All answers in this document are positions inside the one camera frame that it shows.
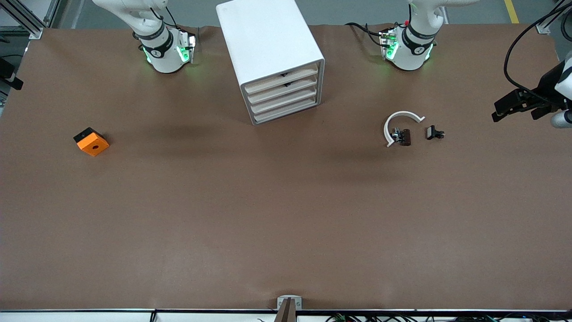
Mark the grey metal bracket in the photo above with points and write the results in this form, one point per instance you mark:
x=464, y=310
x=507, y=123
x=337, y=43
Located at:
x=281, y=300

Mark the orange block with black part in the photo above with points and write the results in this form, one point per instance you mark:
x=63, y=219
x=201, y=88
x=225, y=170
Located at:
x=94, y=145

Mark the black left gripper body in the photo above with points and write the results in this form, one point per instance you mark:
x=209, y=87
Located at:
x=546, y=86

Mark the white drawer cabinet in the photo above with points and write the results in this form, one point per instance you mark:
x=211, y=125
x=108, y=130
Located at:
x=268, y=40

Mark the brown strip in bracket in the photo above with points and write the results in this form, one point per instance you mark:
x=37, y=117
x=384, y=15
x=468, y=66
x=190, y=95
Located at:
x=286, y=313

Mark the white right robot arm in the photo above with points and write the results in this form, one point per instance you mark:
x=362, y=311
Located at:
x=163, y=58

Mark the aluminium frame profile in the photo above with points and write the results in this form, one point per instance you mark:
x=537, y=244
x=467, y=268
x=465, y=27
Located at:
x=544, y=27
x=22, y=15

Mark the brown metal valve part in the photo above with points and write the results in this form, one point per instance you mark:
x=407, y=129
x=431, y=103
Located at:
x=405, y=137

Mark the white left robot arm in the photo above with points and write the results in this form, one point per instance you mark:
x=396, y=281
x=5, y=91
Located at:
x=411, y=53

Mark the brown table cover sheet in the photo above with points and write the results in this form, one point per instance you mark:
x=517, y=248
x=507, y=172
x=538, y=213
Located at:
x=286, y=214

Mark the black device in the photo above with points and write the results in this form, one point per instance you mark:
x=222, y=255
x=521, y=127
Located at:
x=9, y=76

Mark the white drawer with beige floor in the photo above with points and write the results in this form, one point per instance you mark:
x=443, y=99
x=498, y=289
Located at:
x=304, y=73
x=304, y=92
x=304, y=82
x=304, y=102

